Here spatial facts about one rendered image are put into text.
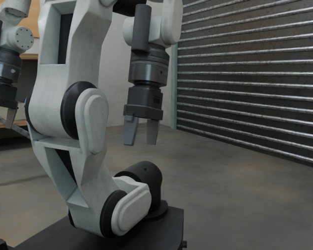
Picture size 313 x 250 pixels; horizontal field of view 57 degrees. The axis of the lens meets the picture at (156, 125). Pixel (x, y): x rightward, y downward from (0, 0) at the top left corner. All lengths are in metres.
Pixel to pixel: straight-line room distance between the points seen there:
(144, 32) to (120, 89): 3.15
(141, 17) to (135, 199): 0.54
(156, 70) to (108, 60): 3.07
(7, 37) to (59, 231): 0.63
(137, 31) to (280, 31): 2.01
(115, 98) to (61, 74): 3.04
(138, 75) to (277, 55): 2.00
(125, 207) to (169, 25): 0.52
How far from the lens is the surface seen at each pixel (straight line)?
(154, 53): 0.63
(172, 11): 0.65
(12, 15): 1.02
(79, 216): 0.90
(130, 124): 0.60
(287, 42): 2.51
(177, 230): 1.05
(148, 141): 0.70
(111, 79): 3.70
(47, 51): 0.79
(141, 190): 0.95
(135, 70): 0.63
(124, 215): 0.87
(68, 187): 0.88
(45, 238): 1.07
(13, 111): 0.97
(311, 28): 2.42
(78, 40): 0.73
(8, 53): 0.92
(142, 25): 0.63
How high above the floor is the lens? 0.71
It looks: 11 degrees down
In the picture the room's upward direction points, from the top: straight up
